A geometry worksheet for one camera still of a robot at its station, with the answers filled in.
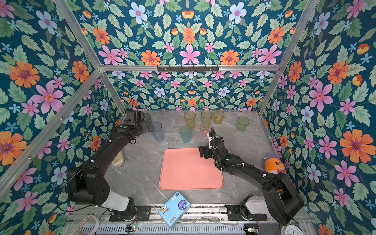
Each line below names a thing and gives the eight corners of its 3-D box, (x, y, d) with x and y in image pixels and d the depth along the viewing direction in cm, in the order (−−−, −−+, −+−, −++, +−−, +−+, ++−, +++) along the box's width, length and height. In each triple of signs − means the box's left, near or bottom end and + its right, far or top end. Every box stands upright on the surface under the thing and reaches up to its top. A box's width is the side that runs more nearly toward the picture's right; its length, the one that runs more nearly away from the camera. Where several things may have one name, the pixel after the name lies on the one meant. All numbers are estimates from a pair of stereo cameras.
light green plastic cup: (237, 132, 109) (239, 125, 102) (235, 124, 114) (237, 116, 108) (247, 132, 109) (250, 125, 102) (244, 124, 114) (247, 116, 108)
